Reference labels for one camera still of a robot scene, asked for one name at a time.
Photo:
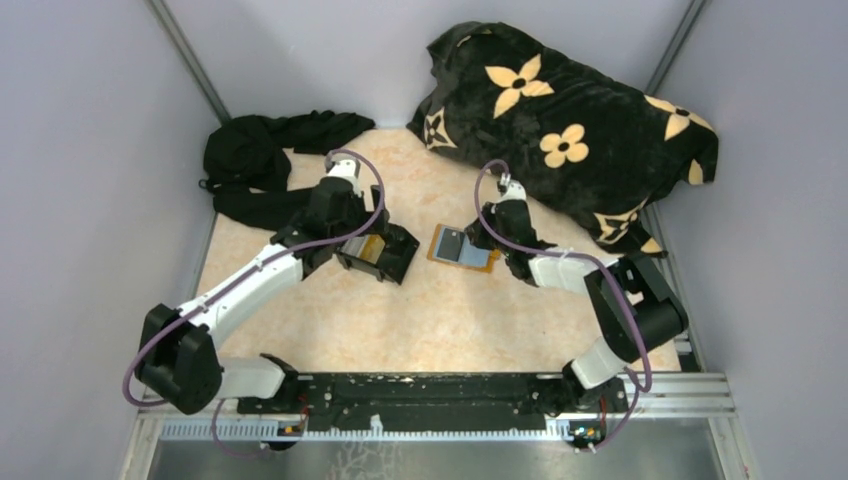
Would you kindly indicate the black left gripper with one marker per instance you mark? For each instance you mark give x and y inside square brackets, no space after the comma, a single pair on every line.
[368,218]

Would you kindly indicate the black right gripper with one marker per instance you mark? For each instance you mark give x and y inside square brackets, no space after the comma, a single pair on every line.
[476,234]

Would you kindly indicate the yellow leather card holder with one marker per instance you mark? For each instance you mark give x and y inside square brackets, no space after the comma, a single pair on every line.
[472,258]

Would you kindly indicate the black plastic card bin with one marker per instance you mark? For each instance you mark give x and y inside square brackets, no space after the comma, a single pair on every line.
[394,262]

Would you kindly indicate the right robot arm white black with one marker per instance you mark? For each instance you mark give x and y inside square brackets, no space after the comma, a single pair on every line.
[635,307]

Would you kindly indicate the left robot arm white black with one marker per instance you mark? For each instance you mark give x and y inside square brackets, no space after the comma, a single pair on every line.
[178,357]

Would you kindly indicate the gold card in bin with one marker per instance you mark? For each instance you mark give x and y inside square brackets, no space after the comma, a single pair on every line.
[367,248]

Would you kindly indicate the black blanket yellow flowers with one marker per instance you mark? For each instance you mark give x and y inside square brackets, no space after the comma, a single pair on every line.
[580,142]

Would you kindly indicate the black crumpled garment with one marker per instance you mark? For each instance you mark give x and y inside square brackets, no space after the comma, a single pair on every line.
[248,170]

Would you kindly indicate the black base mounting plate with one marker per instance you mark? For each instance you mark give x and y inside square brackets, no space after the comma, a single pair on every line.
[481,402]

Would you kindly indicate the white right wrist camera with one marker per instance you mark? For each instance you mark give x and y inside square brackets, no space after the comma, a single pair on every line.
[511,190]

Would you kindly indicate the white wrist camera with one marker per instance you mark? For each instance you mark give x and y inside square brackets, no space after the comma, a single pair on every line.
[344,167]
[511,190]

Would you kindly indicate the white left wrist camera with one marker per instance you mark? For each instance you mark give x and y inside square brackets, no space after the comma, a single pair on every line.
[344,167]

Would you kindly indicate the aluminium frame rail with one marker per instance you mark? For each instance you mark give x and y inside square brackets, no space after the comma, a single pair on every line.
[673,396]

